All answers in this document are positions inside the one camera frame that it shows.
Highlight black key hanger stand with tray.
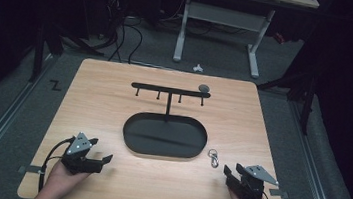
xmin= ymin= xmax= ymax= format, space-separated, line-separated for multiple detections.
xmin=120 ymin=81 xmax=214 ymax=163

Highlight grey tape strip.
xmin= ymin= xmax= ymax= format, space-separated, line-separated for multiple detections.
xmin=17 ymin=163 xmax=44 ymax=176
xmin=268 ymin=188 xmax=290 ymax=199

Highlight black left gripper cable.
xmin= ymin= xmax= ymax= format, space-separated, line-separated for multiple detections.
xmin=37 ymin=134 xmax=76 ymax=196

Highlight black floor cables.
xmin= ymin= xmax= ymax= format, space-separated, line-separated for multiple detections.
xmin=99 ymin=0 xmax=150 ymax=66

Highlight small white floor object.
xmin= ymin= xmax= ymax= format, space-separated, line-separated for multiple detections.
xmin=192 ymin=62 xmax=205 ymax=73

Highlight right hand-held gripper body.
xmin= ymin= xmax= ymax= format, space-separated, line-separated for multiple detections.
xmin=225 ymin=161 xmax=281 ymax=199

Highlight silver keyring with clip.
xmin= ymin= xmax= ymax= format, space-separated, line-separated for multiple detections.
xmin=206 ymin=148 xmax=221 ymax=170

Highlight black metal stand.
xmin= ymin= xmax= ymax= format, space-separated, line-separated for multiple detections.
xmin=252 ymin=63 xmax=321 ymax=137
xmin=28 ymin=19 xmax=108 ymax=91

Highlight person's left hand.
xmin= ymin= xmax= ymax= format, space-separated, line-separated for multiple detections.
xmin=43 ymin=159 xmax=91 ymax=199

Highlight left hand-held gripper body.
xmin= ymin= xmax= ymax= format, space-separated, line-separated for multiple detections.
xmin=60 ymin=130 xmax=108 ymax=178

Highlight grey round disc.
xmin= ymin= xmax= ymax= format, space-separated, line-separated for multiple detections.
xmin=198 ymin=83 xmax=211 ymax=94

